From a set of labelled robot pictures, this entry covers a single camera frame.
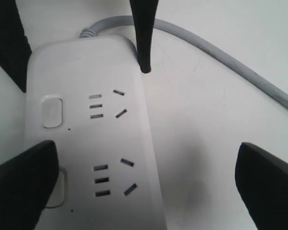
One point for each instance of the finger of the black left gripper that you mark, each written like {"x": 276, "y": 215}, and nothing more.
{"x": 15, "y": 50}
{"x": 144, "y": 14}

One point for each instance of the white five-outlet power strip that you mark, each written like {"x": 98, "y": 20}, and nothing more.
{"x": 87, "y": 96}

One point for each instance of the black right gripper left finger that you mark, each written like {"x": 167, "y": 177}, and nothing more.
{"x": 26, "y": 183}

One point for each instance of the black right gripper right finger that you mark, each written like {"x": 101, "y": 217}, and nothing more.
{"x": 262, "y": 182}

